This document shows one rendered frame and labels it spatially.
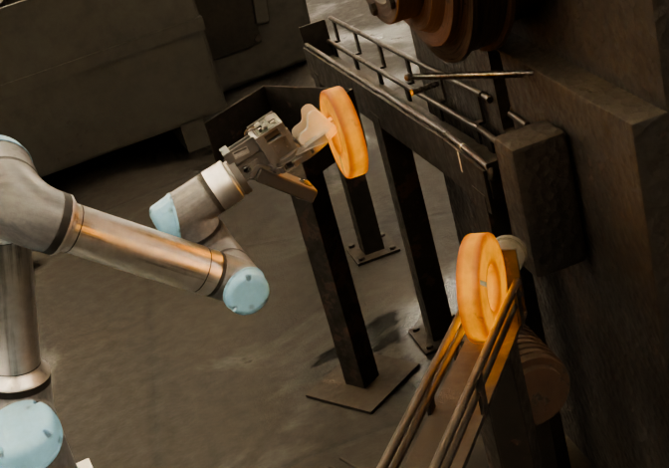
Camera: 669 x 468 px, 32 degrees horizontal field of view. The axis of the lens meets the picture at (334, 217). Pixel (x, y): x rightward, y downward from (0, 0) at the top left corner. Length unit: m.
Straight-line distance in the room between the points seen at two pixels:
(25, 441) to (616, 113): 1.02
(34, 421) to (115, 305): 1.65
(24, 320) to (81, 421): 1.13
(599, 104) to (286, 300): 1.67
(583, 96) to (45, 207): 0.81
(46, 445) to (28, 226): 0.36
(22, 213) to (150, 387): 1.41
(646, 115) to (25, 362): 1.05
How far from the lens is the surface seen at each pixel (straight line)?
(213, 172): 1.95
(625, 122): 1.69
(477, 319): 1.61
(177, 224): 1.94
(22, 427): 1.92
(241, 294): 1.86
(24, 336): 1.97
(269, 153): 1.93
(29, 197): 1.74
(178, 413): 2.94
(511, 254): 1.73
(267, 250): 3.57
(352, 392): 2.79
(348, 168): 1.96
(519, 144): 1.86
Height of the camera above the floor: 1.55
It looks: 25 degrees down
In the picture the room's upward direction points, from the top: 16 degrees counter-clockwise
